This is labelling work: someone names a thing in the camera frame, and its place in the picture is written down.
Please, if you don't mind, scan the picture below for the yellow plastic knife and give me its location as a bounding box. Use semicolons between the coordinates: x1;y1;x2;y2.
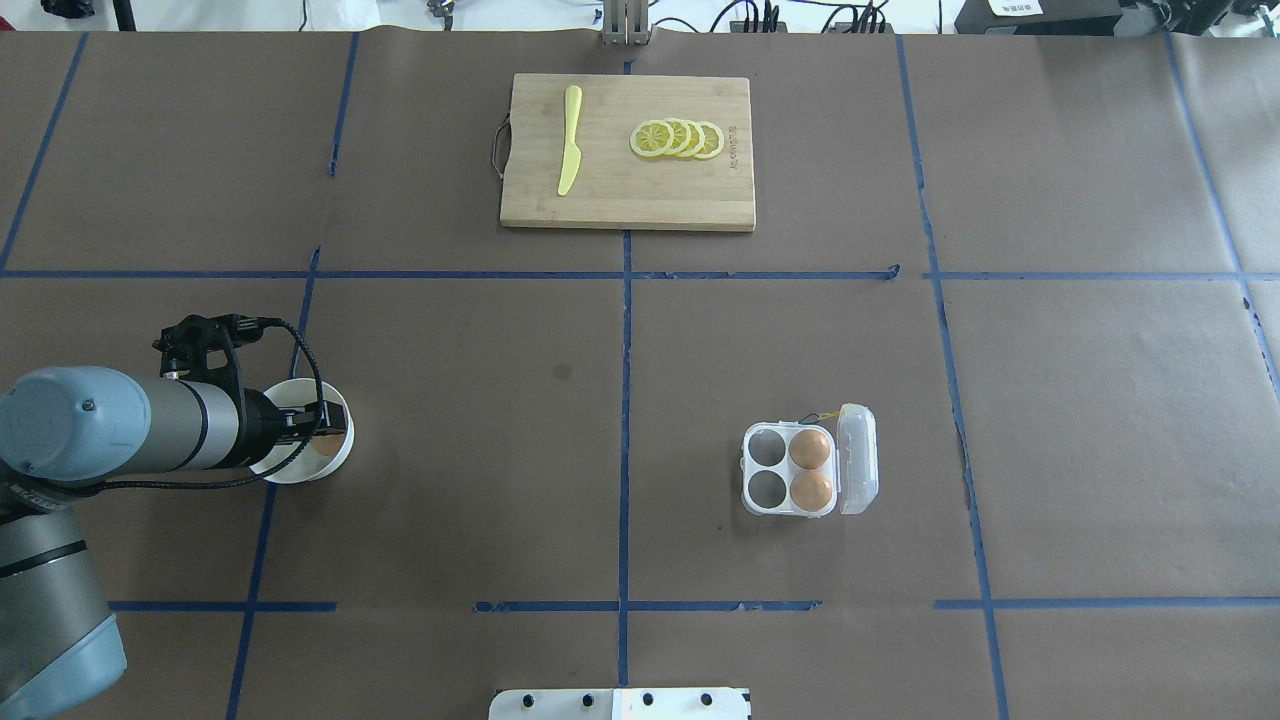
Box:
556;85;584;197

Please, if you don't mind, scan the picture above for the black cables background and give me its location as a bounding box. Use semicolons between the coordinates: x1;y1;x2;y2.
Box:
640;0;946;35

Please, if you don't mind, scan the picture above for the black device box background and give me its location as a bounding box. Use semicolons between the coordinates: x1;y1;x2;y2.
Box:
954;1;1123;36

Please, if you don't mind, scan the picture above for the clear plastic egg box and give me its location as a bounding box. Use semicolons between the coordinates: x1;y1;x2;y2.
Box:
739;404;881;519

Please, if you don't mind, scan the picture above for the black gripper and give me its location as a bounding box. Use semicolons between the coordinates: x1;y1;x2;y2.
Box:
244;389;337;466

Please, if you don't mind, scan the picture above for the bamboo cutting board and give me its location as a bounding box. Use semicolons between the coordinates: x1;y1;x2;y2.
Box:
500;73;756;233

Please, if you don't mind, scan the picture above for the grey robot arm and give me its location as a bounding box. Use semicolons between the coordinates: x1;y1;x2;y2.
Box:
3;366;353;719

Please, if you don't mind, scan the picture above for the lemon slice near logo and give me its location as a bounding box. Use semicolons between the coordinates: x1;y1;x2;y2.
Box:
692;120;724;160

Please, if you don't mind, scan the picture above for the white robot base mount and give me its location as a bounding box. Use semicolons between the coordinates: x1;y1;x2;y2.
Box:
488;687;753;719

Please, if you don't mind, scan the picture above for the brown egg rear slot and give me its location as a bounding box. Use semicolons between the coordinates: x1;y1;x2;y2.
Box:
788;427;833;470

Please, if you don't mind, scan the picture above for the lemon slice outermost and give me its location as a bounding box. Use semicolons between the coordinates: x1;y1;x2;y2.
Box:
628;120;677;158

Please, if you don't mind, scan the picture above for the white round bowl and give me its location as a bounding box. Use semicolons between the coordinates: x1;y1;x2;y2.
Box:
250;378;356;484

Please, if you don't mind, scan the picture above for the brown egg slot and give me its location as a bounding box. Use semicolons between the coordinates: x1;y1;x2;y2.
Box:
790;470;836;512
788;427;833;470

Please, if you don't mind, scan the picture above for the brown egg from bowl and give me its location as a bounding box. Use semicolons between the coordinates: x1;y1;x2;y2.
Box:
308;434;346;457

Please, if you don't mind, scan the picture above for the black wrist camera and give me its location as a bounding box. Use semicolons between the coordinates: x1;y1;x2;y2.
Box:
152;314;265;393

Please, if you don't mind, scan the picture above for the brown egg front slot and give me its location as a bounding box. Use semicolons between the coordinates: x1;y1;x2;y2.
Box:
790;470;836;512

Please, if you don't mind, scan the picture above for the metal camera stand post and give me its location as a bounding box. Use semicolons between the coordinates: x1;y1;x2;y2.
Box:
602;0;652;47

